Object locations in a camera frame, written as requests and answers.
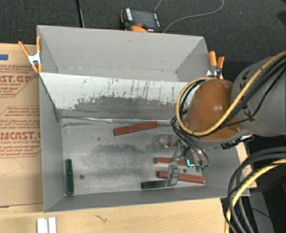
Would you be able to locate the red-brown flat block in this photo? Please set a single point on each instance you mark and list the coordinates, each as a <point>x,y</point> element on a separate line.
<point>190,178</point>
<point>163,160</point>
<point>135,128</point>

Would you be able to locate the grey metal bin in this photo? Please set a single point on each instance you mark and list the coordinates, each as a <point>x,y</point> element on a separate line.
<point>123,98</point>

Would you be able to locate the brown cardboard board red print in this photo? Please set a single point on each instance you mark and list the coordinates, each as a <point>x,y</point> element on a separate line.
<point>16,120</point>

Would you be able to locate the dark green flat block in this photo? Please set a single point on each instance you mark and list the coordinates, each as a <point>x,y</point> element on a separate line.
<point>69,177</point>
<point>153,185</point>

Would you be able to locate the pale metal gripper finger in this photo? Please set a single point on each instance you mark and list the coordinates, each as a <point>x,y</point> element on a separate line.
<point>173,175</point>
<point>168,142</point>

